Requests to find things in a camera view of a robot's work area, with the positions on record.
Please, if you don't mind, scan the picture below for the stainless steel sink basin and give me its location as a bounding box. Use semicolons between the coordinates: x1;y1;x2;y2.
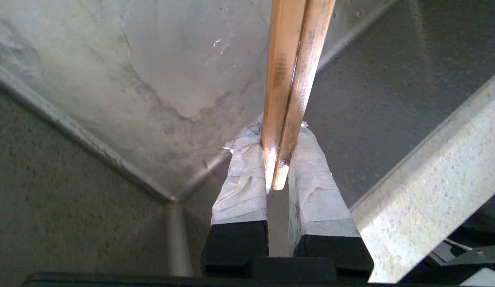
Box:
0;0;495;279

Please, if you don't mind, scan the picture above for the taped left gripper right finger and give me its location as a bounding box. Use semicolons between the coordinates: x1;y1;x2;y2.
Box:
288;127;374;279

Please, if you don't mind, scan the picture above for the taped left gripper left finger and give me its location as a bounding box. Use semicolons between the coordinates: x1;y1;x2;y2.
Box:
202;124;269;277

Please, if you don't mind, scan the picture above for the wooden chopsticks pair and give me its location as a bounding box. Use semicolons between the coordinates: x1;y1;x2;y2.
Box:
271;0;336;191

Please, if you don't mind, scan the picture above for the gold slim utensil handle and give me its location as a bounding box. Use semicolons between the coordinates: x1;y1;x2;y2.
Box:
261;0;308;190

